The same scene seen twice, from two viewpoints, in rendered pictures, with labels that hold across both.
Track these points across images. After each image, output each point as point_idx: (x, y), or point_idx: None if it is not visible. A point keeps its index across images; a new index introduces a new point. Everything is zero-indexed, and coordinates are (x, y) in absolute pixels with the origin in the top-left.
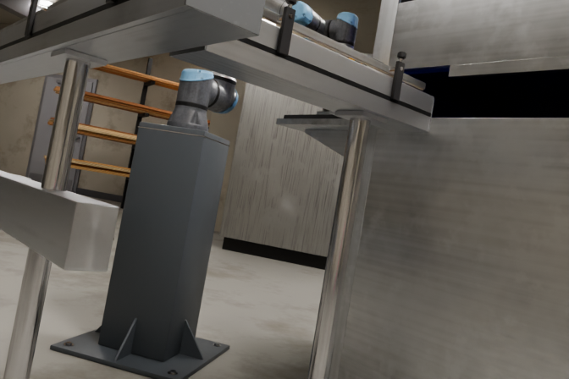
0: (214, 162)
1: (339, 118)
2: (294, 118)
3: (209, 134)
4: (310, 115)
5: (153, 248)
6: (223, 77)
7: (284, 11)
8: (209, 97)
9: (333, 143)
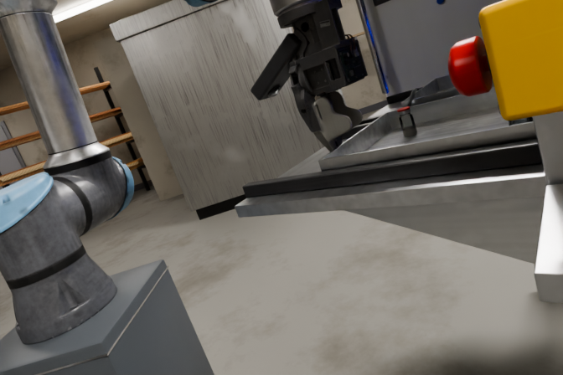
0: (162, 338)
1: (410, 172)
2: (271, 190)
3: (116, 326)
4: (311, 179)
5: None
6: (76, 161)
7: None
8: (71, 227)
9: (390, 211)
